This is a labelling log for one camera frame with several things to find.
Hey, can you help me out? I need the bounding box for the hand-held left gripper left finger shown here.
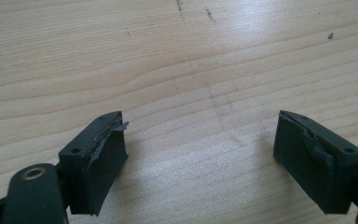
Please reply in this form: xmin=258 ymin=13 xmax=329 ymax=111
xmin=58 ymin=110 xmax=131 ymax=217

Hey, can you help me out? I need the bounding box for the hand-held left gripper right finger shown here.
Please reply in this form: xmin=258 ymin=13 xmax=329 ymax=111
xmin=272 ymin=109 xmax=358 ymax=215

